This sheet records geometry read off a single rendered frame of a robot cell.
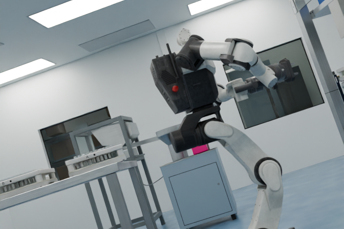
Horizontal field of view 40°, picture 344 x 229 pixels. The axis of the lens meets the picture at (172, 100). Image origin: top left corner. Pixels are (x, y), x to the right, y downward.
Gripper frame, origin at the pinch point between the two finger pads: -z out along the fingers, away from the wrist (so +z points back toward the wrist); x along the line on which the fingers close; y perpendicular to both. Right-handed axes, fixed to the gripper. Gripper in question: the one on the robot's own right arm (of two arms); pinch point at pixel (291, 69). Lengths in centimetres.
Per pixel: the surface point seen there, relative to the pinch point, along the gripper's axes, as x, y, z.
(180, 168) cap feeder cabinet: 37, -247, -107
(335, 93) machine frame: 18.0, -4.5, -38.5
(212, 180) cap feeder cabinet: 59, -227, -127
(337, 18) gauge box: -18.6, 18.3, -27.3
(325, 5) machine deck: -28.7, 13.0, -30.5
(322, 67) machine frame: 1.7, -5.7, -36.6
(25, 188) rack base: 18, -44, 134
